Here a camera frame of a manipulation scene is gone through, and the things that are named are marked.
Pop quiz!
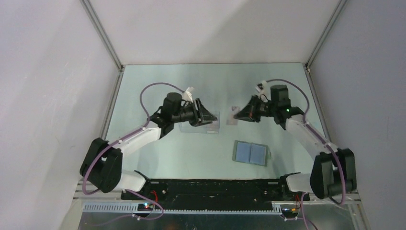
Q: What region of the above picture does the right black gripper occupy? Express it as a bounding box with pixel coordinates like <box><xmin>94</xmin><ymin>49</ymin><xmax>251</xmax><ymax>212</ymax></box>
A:
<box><xmin>234</xmin><ymin>95</ymin><xmax>277</xmax><ymax>123</ymax></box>

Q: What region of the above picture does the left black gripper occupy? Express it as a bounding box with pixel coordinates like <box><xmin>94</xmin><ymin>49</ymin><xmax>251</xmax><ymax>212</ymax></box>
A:
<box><xmin>172</xmin><ymin>98</ymin><xmax>217</xmax><ymax>127</ymax></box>

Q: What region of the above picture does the clear acrylic card holder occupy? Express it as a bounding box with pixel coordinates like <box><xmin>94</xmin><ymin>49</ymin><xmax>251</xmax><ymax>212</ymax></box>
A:
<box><xmin>179</xmin><ymin>112</ymin><xmax>220</xmax><ymax>134</ymax></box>

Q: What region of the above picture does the blue card wallet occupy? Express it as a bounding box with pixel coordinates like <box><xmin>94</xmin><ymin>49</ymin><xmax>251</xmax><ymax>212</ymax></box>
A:
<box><xmin>232</xmin><ymin>140</ymin><xmax>271</xmax><ymax>167</ymax></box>

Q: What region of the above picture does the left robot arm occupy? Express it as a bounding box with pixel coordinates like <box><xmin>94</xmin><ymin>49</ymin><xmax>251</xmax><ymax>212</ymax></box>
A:
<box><xmin>79</xmin><ymin>92</ymin><xmax>217</xmax><ymax>200</ymax></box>

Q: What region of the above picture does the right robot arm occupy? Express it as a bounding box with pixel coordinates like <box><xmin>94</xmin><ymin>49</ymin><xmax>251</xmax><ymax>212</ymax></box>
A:
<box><xmin>234</xmin><ymin>83</ymin><xmax>357</xmax><ymax>200</ymax></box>

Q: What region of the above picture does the stack of VIP cards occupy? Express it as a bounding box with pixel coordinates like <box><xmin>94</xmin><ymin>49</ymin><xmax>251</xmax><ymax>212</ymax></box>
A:
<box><xmin>206</xmin><ymin>121</ymin><xmax>220</xmax><ymax>134</ymax></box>

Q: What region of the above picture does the right controller board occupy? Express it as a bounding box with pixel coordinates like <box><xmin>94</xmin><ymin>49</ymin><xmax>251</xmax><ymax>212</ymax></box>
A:
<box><xmin>281</xmin><ymin>208</ymin><xmax>300</xmax><ymax>220</ymax></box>

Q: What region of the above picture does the controller board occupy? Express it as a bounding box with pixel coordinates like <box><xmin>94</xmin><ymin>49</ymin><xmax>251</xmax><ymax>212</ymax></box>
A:
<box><xmin>137</xmin><ymin>203</ymin><xmax>155</xmax><ymax>212</ymax></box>
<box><xmin>281</xmin><ymin>208</ymin><xmax>300</xmax><ymax>220</ymax></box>

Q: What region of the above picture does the left controller board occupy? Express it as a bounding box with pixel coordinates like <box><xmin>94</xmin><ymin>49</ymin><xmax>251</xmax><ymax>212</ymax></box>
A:
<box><xmin>137</xmin><ymin>203</ymin><xmax>155</xmax><ymax>212</ymax></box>

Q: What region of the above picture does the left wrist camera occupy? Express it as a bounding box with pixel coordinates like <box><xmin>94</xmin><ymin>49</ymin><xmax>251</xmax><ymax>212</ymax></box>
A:
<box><xmin>182</xmin><ymin>86</ymin><xmax>194</xmax><ymax>103</ymax></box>

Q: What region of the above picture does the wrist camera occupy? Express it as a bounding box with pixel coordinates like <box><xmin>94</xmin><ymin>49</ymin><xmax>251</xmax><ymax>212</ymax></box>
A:
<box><xmin>182</xmin><ymin>86</ymin><xmax>194</xmax><ymax>103</ymax></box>
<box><xmin>255</xmin><ymin>80</ymin><xmax>267</xmax><ymax>95</ymax></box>

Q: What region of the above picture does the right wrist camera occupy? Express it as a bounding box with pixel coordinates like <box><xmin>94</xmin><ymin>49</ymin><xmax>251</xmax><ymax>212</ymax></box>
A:
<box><xmin>255</xmin><ymin>80</ymin><xmax>267</xmax><ymax>95</ymax></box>

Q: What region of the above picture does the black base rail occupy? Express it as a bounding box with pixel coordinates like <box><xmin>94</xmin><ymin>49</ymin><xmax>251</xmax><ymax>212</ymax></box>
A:
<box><xmin>140</xmin><ymin>178</ymin><xmax>301</xmax><ymax>210</ymax></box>

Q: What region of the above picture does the white slotted cable duct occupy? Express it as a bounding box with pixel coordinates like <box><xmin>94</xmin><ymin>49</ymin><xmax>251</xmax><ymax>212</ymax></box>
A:
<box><xmin>83</xmin><ymin>202</ymin><xmax>282</xmax><ymax>215</ymax></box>

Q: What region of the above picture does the right aluminium frame post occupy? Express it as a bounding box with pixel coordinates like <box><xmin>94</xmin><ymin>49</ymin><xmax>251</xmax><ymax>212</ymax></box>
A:
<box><xmin>304</xmin><ymin>0</ymin><xmax>348</xmax><ymax>73</ymax></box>

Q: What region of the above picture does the aluminium frame post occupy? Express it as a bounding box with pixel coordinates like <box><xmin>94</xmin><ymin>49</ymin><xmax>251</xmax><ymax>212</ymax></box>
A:
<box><xmin>304</xmin><ymin>0</ymin><xmax>348</xmax><ymax>73</ymax></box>
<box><xmin>80</xmin><ymin>0</ymin><xmax>124</xmax><ymax>72</ymax></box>

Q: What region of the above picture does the left aluminium frame post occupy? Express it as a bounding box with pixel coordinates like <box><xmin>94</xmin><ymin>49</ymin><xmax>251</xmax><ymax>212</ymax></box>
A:
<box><xmin>80</xmin><ymin>0</ymin><xmax>124</xmax><ymax>72</ymax></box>

